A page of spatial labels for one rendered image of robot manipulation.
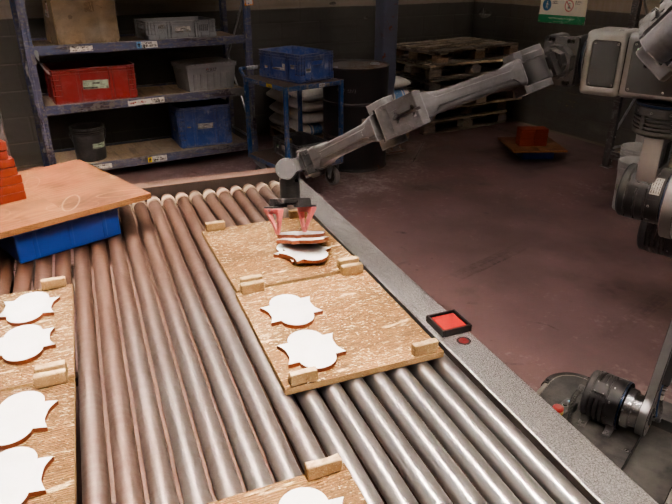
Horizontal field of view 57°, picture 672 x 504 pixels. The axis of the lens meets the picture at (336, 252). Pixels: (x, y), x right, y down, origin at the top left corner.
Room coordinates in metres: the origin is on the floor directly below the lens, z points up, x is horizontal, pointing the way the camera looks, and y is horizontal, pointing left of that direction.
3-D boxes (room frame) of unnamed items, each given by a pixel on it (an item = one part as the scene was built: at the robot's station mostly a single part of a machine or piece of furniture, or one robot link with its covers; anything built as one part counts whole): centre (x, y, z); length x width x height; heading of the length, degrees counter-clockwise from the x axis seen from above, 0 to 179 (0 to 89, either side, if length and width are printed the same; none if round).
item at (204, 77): (5.74, 1.19, 0.76); 0.50 x 0.36 x 0.24; 126
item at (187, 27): (5.63, 1.39, 1.16); 0.60 x 0.40 x 0.15; 123
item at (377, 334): (1.21, 0.01, 0.93); 0.41 x 0.35 x 0.02; 22
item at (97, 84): (5.28, 2.06, 0.78); 0.66 x 0.45 x 0.28; 120
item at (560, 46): (1.59, -0.55, 1.45); 0.09 x 0.08 x 0.12; 50
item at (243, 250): (1.60, 0.17, 0.93); 0.41 x 0.35 x 0.02; 23
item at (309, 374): (0.98, 0.06, 0.95); 0.06 x 0.02 x 0.03; 112
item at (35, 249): (1.73, 0.87, 0.97); 0.31 x 0.31 x 0.10; 45
